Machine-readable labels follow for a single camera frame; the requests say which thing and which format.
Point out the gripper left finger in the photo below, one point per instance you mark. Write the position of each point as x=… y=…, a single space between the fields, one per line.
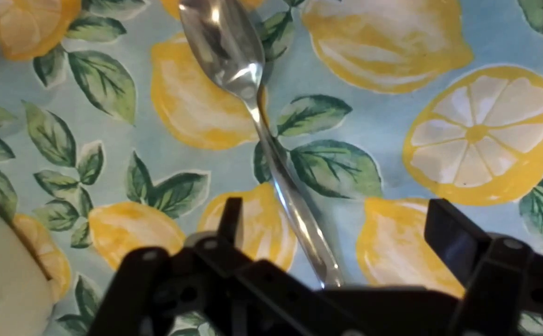
x=215 y=280

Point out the silver metal spoon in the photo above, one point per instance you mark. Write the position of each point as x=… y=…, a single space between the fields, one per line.
x=234 y=60

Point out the white round container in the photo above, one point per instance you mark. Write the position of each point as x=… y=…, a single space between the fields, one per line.
x=5 y=280

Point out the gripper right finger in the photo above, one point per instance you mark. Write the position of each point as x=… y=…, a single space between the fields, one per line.
x=495 y=275

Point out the lemon print tablecloth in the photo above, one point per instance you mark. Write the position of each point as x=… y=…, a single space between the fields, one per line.
x=374 y=121

